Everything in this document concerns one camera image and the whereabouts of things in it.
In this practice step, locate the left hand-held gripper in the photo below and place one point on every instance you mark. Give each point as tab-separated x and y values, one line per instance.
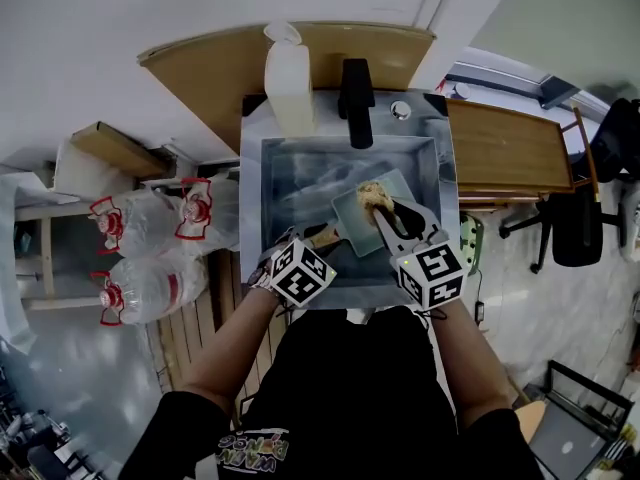
301	274

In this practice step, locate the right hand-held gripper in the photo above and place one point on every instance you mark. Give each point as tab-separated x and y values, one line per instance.
431	275

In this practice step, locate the beige scrubbing sponge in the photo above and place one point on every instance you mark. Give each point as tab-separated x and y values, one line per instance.
372	195

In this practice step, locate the person's right forearm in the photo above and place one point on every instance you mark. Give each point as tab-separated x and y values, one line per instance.
472	363

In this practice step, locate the person's left forearm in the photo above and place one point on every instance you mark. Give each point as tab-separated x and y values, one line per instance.
230	348

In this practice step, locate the stainless steel sink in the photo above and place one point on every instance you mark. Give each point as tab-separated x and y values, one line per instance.
300	183

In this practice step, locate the silver wristwatch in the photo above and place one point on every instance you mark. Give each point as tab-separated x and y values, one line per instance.
259	274

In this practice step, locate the green bag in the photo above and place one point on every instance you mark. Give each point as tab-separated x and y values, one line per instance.
471	240

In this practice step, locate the round chrome drain knob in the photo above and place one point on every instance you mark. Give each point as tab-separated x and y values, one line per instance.
400	109

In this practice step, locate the large clear water bottle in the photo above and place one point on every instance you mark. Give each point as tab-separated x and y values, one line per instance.
210	213
135	223
155	288

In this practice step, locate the black faucet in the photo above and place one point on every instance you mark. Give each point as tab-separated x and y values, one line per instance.
356	103

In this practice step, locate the wooden side counter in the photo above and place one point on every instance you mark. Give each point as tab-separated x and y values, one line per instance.
505	148

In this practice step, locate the wooden slatted pallet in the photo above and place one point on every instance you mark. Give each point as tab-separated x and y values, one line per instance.
195	328

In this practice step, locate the clear soap dispenser bottle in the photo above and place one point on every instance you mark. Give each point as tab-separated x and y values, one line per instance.
290	88

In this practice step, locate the black printed t-shirt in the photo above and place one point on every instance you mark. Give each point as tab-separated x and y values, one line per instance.
350	393

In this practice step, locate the black office chair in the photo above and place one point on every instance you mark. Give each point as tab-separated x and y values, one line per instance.
575	228

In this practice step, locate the wooden backboard panel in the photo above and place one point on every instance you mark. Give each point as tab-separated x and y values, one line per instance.
215	73

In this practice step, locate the cardboard box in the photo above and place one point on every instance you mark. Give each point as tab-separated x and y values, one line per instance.
117	150

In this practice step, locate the black backpack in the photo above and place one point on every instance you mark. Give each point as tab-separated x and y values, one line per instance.
617	138

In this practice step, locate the black metal rack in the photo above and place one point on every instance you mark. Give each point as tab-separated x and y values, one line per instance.
590	393

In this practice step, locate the grey laptop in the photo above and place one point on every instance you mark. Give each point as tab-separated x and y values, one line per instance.
567	448

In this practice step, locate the pale wooden shelf frame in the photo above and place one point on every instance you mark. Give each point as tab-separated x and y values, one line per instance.
47	248

